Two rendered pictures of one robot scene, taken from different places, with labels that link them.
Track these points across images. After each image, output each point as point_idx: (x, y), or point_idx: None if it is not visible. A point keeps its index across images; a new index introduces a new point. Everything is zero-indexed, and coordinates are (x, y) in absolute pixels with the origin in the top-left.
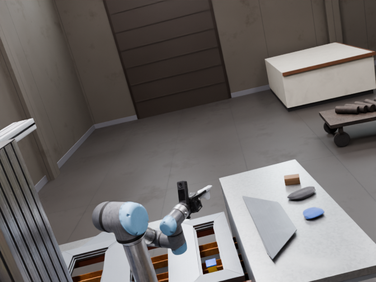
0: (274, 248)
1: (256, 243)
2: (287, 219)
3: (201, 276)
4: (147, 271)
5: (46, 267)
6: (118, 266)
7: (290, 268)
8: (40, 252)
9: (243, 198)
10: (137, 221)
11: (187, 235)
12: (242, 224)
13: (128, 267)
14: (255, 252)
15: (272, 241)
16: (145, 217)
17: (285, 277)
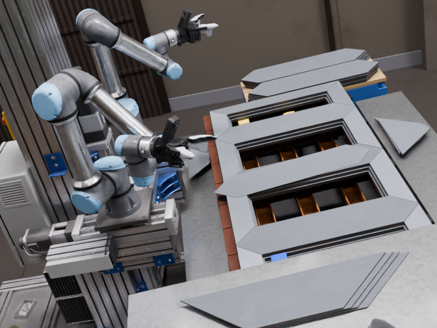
0: (204, 302)
1: (238, 284)
2: (283, 317)
3: (258, 256)
4: (66, 155)
5: (25, 82)
6: (306, 168)
7: (161, 325)
8: (19, 69)
9: (393, 252)
10: (41, 106)
11: (373, 220)
12: (300, 263)
13: (299, 179)
14: (216, 284)
15: (224, 299)
16: (51, 110)
17: (146, 319)
